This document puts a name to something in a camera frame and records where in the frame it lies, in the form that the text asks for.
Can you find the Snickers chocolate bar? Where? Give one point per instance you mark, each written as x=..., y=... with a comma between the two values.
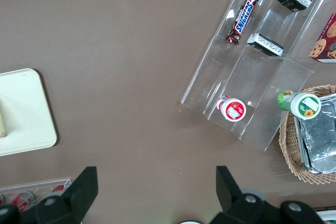
x=244, y=18

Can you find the red cookie box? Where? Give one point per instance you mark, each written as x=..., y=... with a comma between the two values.
x=326, y=40

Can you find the white snack bin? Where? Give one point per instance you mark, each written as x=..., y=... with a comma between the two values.
x=326, y=214

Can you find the red white yogurt bottle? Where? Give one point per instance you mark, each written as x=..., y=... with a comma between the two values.
x=232, y=108

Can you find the clear acrylic bottle rack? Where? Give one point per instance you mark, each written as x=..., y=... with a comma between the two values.
x=39, y=186

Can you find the aluminium foil container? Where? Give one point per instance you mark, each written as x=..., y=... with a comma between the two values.
x=319, y=140

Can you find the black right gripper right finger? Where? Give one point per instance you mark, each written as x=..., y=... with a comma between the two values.
x=228, y=192

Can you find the beige plastic tray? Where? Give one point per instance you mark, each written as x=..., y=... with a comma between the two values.
x=26, y=108

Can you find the red cola bottle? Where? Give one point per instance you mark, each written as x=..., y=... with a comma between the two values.
x=58, y=189
x=19, y=203

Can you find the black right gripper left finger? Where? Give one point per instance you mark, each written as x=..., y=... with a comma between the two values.
x=81, y=190

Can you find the green white yogurt bottle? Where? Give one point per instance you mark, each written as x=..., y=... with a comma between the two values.
x=305, y=106

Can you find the light tan wicker basket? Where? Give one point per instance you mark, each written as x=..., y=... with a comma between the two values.
x=287, y=142

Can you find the clear acrylic stepped display stand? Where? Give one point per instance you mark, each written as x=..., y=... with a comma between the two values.
x=262, y=82

